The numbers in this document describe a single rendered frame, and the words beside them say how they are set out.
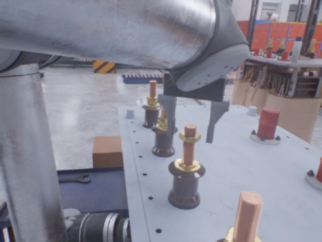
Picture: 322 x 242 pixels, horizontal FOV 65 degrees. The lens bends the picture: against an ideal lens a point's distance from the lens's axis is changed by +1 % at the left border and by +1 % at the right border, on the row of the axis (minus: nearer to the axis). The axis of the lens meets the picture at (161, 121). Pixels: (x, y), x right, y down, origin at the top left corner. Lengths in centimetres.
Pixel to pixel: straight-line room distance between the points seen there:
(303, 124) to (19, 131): 304
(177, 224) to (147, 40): 48
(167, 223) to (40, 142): 32
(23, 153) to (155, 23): 40
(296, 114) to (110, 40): 303
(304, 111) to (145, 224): 277
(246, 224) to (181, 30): 27
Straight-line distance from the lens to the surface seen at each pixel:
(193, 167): 62
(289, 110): 309
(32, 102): 51
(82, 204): 148
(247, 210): 37
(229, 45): 31
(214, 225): 63
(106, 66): 1086
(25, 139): 52
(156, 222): 62
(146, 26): 18
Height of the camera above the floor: 177
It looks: 20 degrees down
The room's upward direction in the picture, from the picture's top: 3 degrees clockwise
